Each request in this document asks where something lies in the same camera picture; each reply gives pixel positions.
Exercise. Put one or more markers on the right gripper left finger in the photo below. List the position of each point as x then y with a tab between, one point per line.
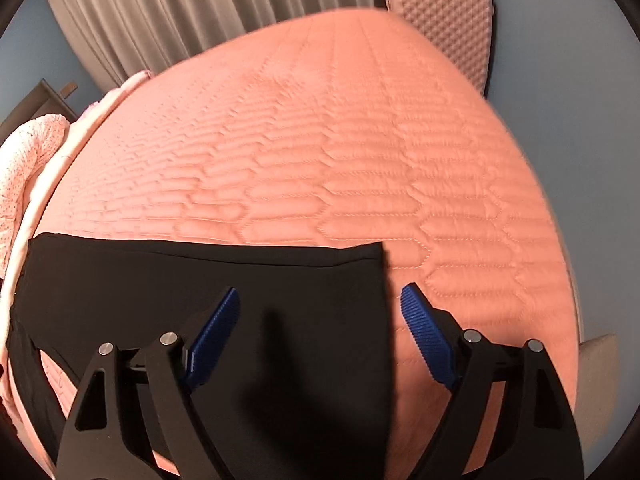
105	435

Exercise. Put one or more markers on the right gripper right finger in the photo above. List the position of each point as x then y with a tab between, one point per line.
508	416

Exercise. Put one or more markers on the black pants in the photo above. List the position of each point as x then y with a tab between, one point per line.
286	350

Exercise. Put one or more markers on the beige stool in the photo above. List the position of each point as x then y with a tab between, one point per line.
598	380

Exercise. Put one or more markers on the pink dotted pillow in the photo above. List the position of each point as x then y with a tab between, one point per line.
24	152

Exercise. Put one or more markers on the light pink bed sheet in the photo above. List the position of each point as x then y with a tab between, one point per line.
81	129

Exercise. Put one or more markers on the dark headboard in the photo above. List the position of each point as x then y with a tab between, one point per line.
41	100

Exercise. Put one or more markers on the pink hardshell suitcase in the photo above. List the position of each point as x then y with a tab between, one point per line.
461	29

